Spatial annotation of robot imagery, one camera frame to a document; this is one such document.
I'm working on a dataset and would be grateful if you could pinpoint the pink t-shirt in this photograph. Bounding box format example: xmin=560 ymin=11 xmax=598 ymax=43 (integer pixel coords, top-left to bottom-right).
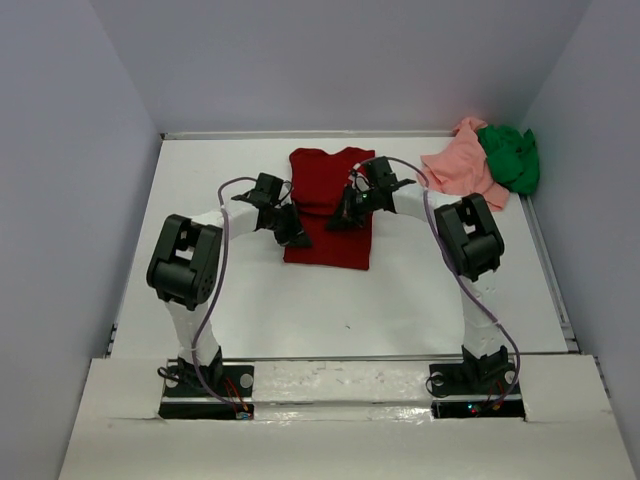
xmin=420 ymin=117 xmax=510 ymax=212

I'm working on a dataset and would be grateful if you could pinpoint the dark red t-shirt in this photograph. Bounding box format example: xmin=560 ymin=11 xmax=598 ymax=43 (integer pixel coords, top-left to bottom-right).
xmin=283 ymin=147 xmax=376 ymax=271

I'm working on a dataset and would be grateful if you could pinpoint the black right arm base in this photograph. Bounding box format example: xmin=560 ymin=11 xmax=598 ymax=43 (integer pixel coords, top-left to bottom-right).
xmin=425 ymin=346 xmax=525 ymax=420

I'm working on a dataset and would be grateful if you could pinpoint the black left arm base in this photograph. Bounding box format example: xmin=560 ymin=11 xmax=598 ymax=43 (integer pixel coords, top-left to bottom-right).
xmin=157 ymin=361 xmax=255 ymax=421

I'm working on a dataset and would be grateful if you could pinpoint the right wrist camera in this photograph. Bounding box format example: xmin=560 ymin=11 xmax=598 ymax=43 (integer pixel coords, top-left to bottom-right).
xmin=349 ymin=163 xmax=373 ymax=192

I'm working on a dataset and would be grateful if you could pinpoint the green t-shirt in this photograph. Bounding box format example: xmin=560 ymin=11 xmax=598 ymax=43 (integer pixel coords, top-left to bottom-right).
xmin=476 ymin=125 xmax=540 ymax=195

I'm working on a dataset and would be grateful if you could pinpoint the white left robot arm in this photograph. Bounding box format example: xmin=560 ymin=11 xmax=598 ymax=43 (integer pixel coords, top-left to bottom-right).
xmin=146 ymin=173 xmax=312 ymax=395

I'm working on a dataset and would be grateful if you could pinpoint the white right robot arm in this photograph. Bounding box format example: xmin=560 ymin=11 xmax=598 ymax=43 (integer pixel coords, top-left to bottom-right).
xmin=326 ymin=157 xmax=513 ymax=398

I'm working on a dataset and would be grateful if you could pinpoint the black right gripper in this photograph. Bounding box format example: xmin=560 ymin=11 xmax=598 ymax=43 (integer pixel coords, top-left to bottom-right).
xmin=324 ymin=183 xmax=379 ymax=230

